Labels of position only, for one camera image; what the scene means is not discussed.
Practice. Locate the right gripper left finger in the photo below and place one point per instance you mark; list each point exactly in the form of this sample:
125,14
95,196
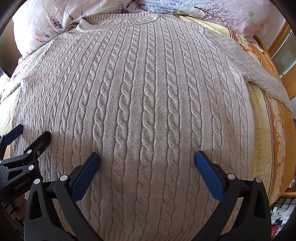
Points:
52,212

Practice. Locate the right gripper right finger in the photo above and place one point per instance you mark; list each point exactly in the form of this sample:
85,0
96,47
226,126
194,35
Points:
253,221

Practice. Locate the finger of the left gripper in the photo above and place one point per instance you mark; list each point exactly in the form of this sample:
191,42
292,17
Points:
8,138
27,162

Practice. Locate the beige cable-knit sweater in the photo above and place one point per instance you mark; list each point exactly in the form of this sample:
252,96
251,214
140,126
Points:
145,92

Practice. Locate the yellow orange patterned bedsheet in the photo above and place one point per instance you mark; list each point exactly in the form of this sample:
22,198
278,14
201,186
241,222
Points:
274,143

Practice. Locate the pink floral pillow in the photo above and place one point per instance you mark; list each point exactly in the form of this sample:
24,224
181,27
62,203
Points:
38,22

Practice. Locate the wooden cabinet with glass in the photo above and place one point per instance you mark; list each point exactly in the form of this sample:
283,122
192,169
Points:
282,52

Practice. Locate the white purple floral pillow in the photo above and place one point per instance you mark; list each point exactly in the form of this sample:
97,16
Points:
247,18

